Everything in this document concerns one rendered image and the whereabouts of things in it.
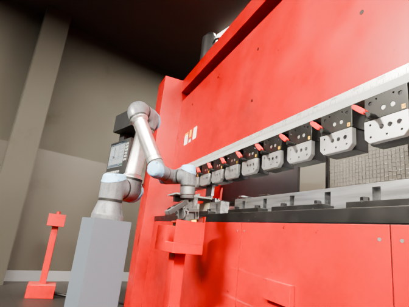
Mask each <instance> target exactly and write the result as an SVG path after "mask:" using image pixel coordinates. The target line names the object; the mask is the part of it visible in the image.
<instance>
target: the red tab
mask: <svg viewBox="0 0 409 307"><path fill-rule="evenodd" d="M294 290H295V287H294V286H292V285H289V284H285V283H281V282H279V281H275V280H271V279H268V278H264V295H263V298H264V299H266V300H269V301H271V302H274V303H277V304H279V305H282V306H285V307H294Z"/></svg>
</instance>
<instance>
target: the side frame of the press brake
mask: <svg viewBox="0 0 409 307"><path fill-rule="evenodd" d="M182 86H183V81H182V80H179V79H175V78H173V77H169V76H165V78H164V79H163V81H162V82H161V83H160V84H159V90H158V97H157V101H156V108H155V111H156V112H157V114H159V116H160V118H161V124H160V126H159V128H158V129H157V130H155V132H154V134H153V137H154V139H155V141H156V144H157V146H158V149H159V152H160V154H161V156H162V159H163V162H164V164H165V166H167V167H168V168H171V169H173V162H174V157H175V148H176V143H177V135H178V126H179V121H180V113H181V104H182V101H184V100H185V98H186V97H187V96H188V94H185V93H182V92H181V91H182ZM147 166H148V164H147V165H146V169H145V177H144V184H143V188H144V193H143V195H142V197H141V203H140V207H139V214H138V222H137V226H136V233H135V241H134V245H133V253H132V257H131V264H130V271H129V276H128V283H127V290H126V295H125V302H124V307H142V299H143V294H144V286H145V278H146V273H147V265H148V261H149V253H150V244H151V240H152V232H153V224H154V219H155V216H165V212H164V211H165V210H166V209H168V208H169V207H172V206H173V205H174V204H176V203H177V202H173V197H172V196H168V194H172V193H175V192H178V193H180V184H168V185H165V184H161V183H160V182H159V180H158V179H155V178H153V177H151V176H150V175H149V174H148V173H147ZM222 192H223V188H221V185H218V186H216V187H215V190H214V196H212V198H217V199H219V200H222ZM195 194H200V196H202V197H206V189H202V190H196V192H195Z"/></svg>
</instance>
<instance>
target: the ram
mask: <svg viewBox="0 0 409 307"><path fill-rule="evenodd" d="M407 63H409V0H282V1H281V2H280V3H279V4H278V5H277V6H276V7H275V8H274V9H273V10H272V11H271V12H270V13H269V14H268V15H267V16H266V17H265V18H264V19H263V20H262V21H261V22H260V23H259V24H258V25H257V27H256V28H255V29H254V30H253V31H252V32H251V33H250V34H249V35H248V36H247V37H246V38H245V39H244V40H243V41H242V42H241V43H240V44H239V45H238V46H237V47H236V48H235V49H234V50H233V51H232V52H231V53H230V54H229V55H228V56H227V57H226V58H225V59H224V60H223V61H222V62H221V63H220V64H219V65H218V66H217V67H216V68H215V69H214V70H213V71H212V72H211V73H210V74H209V75H208V76H207V77H206V78H205V79H204V80H203V81H202V82H201V83H200V84H199V85H198V86H197V87H196V88H195V89H194V90H193V91H192V92H191V93H190V94H189V95H188V96H187V97H186V98H185V100H184V101H182V104H181V113H180V121H179V126H178V135H177V143H176V148H175V157H174V162H173V169H178V168H180V167H181V166H182V165H185V164H189V163H191V162H193V161H195V160H197V159H199V158H201V157H204V156H206V155H208V154H211V153H213V152H215V151H217V150H219V149H221V148H224V147H226V146H228V145H230V144H232V143H234V142H236V141H239V140H241V139H243V138H246V137H248V136H250V135H252V134H254V133H256V132H259V131H261V130H263V129H266V128H267V127H269V126H271V125H274V124H276V123H278V122H281V121H283V120H285V119H287V118H289V117H291V116H294V115H296V114H298V113H300V112H302V111H304V110H307V109H309V108H311V107H314V106H316V105H318V104H320V103H322V102H324V101H326V100H329V99H331V98H333V97H335V96H338V95H339V94H342V93H344V92H346V91H349V90H351V89H353V88H355V87H357V86H359V85H361V84H364V83H366V82H368V81H370V80H372V79H375V78H377V77H379V76H381V75H384V74H386V73H388V72H390V71H392V70H394V69H396V68H399V67H401V66H403V65H406V64H407ZM405 83H409V73H406V74H404V75H402V76H400V77H397V78H395V79H393V80H390V81H388V82H385V83H383V84H381V85H379V86H376V87H374V88H371V89H370V90H367V91H364V92H362V93H360V94H358V95H355V96H353V97H350V98H349V99H346V100H344V101H341V102H339V103H337V104H334V105H332V106H330V107H327V108H325V109H323V110H320V111H318V112H316V113H313V114H311V115H308V116H306V117H304V118H302V119H299V120H297V121H295V122H292V123H290V124H287V125H285V126H283V127H281V128H278V129H276V130H274V131H272V132H269V133H266V134H264V135H262V136H260V137H257V138H255V139H252V140H251V141H248V142H246V143H243V144H241V145H239V146H236V147H234V148H232V149H230V150H227V151H225V152H222V153H220V154H218V155H215V156H213V157H211V158H208V159H206V160H203V161H201V162H199V163H197V164H194V166H195V167H198V166H202V165H203V164H205V163H208V162H210V161H212V162H214V160H216V159H218V158H220V157H223V156H225V157H227V156H228V154H231V153H233V152H235V151H238V150H242V151H243V149H244V148H245V147H248V146H250V145H253V144H255V143H264V140H265V139H267V138H270V137H272V136H275V135H278V134H280V133H285V134H288V133H289V130H290V129H293V128H295V127H297V126H300V125H303V124H305V123H307V122H310V121H315V122H319V123H321V117H322V116H325V115H328V114H330V113H333V112H335V111H337V110H340V109H342V108H345V107H347V106H350V105H358V106H359V107H362V108H365V99H367V98H369V97H372V96H375V95H377V94H380V93H382V92H384V91H387V90H390V89H392V88H395V87H397V86H399V85H402V84H405ZM196 126H197V134H196V138H195V139H193V140H192V137H193V131H194V127H196ZM190 130H192V134H191V137H189V134H190ZM187 132H189V133H188V138H187V144H186V145H184V138H185V134H186V133H187ZM190 138H191V141H190V142H189V139H190Z"/></svg>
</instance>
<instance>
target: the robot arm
mask: <svg viewBox="0 0 409 307"><path fill-rule="evenodd" d="M127 113H128V118H129V121H130V124H131V125H133V126H134V129H135V131H136V133H135V137H134V140H133V145H132V147H131V152H130V156H129V159H128V163H127V167H126V170H125V173H124V174H114V173H105V174H103V177H102V180H101V186H100V191H99V197H98V201H97V204H96V206H95V207H94V209H93V211H92V213H91V217H93V218H99V219H109V220H114V221H123V213H122V201H124V202H127V203H135V202H137V201H138V200H139V199H140V198H141V197H142V195H143V193H144V188H143V187H142V185H141V184H142V178H141V172H142V168H143V165H144V160H145V159H146V160H147V164H148V166H147V173H148V174H149V175H150V176H151V177H153V178H155V179H158V180H159V182H160V183H161V184H165V185H168V184H180V195H181V196H180V198H181V199H184V200H181V201H180V202H178V203H176V204H174V205H173V206H172V207H169V208H168V209H166V210H165V211H164V212H165V214H166V215H172V214H173V213H175V212H176V211H178V218H177V219H179V220H184V221H189V220H197V219H198V220H199V209H197V206H198V197H195V196H194V195H195V177H196V167H195V166H194V165H190V164H185V165H182V166H181V169H171V168H168V167H167V166H165V164H164V162H163V159H162V156H161V154H160V152H159V149H158V146H157V144H156V141H155V139H154V137H153V134H154V132H155V130H157V129H158V128H159V126H160V124H161V118H160V116H159V114H157V112H156V111H154V110H153V109H152V108H150V107H149V106H148V105H147V104H146V103H144V102H141V101H136V102H133V103H132V104H131V105H130V106H129V108H128V111H127ZM197 213H198V217H197Z"/></svg>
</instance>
